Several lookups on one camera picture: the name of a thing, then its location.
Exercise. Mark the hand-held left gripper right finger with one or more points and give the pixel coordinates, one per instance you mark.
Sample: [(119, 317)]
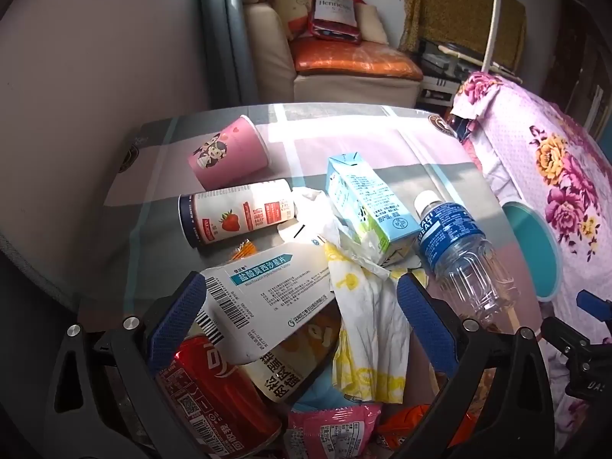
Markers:
[(425, 315)]

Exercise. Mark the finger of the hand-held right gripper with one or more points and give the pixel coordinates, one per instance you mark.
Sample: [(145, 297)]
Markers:
[(573, 332), (593, 302)]

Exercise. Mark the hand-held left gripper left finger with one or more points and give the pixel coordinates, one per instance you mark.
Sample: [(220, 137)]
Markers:
[(178, 314)]

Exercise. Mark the yellow print tissue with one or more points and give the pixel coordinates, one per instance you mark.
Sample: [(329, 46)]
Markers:
[(368, 325)]

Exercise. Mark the white medicine box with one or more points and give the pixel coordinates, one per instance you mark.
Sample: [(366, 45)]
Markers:
[(267, 306)]

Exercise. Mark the strawberry drink bottle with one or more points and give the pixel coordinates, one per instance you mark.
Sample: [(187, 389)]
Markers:
[(239, 210)]

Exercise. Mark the light blue sachet packet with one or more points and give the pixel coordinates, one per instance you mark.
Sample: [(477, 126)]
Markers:
[(315, 392)]

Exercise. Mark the pink cartoon paper cup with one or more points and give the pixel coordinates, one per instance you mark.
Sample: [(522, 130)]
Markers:
[(229, 153)]

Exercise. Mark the blue label plastic bottle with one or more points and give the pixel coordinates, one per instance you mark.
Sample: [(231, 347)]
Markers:
[(454, 239)]

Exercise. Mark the red soda can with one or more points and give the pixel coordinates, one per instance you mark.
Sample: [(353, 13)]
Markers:
[(210, 392)]

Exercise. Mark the small orange wrapper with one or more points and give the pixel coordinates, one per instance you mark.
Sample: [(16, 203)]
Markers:
[(245, 249)]

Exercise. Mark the orange snack packet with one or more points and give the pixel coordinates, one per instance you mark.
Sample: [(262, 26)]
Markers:
[(411, 423)]

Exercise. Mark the yellow bread wrapper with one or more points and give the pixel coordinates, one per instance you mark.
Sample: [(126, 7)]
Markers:
[(291, 358)]

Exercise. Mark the blue milk carton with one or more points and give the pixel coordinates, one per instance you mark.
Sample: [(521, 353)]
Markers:
[(363, 191)]

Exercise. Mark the pink snack packet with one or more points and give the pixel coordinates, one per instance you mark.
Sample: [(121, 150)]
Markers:
[(325, 432)]

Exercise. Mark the white crumpled tissue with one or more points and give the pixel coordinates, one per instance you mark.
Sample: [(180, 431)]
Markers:
[(315, 205)]

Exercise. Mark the pink floral blanket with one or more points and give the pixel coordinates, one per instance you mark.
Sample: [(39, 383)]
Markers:
[(540, 119)]

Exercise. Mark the blue cloth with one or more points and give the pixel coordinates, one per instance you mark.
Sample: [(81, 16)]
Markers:
[(463, 126)]

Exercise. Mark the stacked stereo equipment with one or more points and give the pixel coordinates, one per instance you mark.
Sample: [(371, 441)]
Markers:
[(435, 81)]

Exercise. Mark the beige sofa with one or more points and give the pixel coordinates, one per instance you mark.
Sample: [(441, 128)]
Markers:
[(334, 91)]

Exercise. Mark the orange seat cushion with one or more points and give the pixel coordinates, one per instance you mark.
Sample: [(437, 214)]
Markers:
[(354, 60)]

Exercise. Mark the grey upholstered panel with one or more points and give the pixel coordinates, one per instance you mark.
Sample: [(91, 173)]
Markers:
[(95, 57)]

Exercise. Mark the white pole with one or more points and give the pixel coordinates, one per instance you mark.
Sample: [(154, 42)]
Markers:
[(491, 24)]

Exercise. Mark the cream pillow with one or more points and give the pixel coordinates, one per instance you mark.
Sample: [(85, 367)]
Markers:
[(373, 24)]

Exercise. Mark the yellow patterned cloth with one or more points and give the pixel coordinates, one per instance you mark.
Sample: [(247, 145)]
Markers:
[(444, 5)]

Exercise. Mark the red gift bag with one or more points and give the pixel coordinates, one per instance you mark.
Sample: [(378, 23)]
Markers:
[(334, 9)]

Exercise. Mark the yellow cartoon pillow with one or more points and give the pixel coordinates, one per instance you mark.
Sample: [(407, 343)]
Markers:
[(291, 5)]

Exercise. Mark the grey post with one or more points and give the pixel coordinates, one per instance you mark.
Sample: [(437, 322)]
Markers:
[(234, 33)]

